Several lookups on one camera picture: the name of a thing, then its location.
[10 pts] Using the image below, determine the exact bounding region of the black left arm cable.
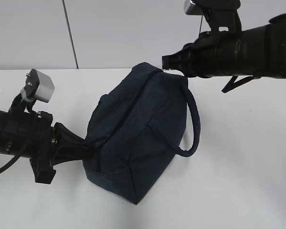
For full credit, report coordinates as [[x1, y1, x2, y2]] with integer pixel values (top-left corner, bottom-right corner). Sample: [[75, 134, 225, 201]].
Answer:
[[0, 135, 29, 183]]

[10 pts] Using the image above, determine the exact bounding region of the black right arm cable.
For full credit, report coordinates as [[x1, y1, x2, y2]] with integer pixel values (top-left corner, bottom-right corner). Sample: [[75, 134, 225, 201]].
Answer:
[[221, 75, 253, 94]]

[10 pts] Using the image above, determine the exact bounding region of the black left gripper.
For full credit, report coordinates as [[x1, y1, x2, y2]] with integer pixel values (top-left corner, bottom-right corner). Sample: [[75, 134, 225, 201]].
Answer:
[[0, 110, 95, 184]]

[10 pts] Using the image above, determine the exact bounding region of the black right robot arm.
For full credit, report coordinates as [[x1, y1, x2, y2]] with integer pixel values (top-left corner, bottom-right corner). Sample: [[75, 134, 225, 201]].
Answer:
[[162, 13, 286, 79]]

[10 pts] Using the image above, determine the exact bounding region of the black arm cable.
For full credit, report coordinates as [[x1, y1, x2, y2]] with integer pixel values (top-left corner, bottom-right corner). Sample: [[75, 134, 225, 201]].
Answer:
[[221, 75, 253, 94], [0, 135, 29, 183]]

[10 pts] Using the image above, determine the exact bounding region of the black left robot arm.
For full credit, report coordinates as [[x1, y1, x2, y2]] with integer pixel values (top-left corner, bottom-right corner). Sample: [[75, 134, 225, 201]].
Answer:
[[0, 95, 95, 184]]

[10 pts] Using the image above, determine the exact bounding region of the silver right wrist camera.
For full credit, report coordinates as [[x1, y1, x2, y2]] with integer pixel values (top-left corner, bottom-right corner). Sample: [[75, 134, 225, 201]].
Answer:
[[184, 0, 203, 16]]

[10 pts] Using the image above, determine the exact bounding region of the navy blue fabric bag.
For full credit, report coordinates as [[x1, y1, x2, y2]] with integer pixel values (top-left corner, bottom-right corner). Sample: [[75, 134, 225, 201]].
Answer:
[[83, 62, 201, 204]]

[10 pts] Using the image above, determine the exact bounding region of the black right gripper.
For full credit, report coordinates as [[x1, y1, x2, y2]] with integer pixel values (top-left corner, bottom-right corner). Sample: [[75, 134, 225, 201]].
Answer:
[[162, 31, 241, 78]]

